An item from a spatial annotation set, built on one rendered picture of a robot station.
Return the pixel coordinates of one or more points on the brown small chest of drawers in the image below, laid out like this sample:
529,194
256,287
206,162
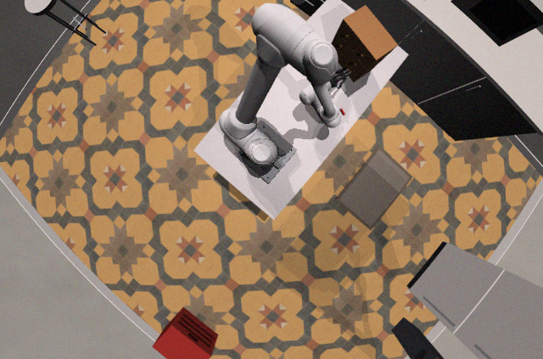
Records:
372,35

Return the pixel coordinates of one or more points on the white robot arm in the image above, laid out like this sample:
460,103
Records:
282,38

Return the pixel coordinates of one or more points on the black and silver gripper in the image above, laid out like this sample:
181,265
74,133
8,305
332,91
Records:
334,81

